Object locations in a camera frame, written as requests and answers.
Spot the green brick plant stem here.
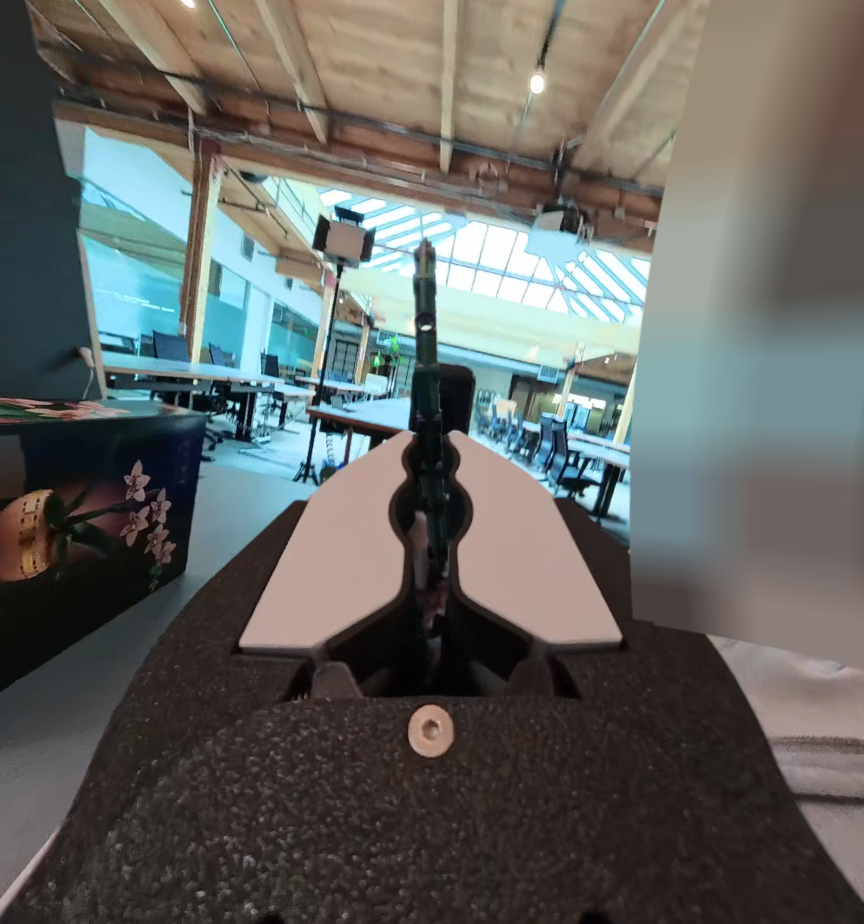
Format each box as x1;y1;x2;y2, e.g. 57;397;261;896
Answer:
409;238;453;651

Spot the studio light panel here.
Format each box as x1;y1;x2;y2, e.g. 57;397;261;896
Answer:
311;205;376;270

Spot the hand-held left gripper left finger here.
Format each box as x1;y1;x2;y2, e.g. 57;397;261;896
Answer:
237;431;433;659

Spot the dark flower printed box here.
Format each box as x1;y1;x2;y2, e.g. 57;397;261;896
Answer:
0;396;209;712

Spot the ceiling projector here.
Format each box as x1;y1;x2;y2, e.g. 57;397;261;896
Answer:
529;201;595;255

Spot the dark divider panel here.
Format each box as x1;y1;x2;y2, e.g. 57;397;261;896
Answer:
0;0;108;403

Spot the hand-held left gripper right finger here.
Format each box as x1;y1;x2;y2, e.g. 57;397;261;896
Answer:
442;431;625;659

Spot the row of black chairs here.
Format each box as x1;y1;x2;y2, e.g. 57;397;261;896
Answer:
475;408;609;506
142;328;310;449

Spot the long wooden office table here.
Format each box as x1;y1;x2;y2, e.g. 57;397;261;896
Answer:
103;352;317;443
305;397;417;463
526;426;632;522

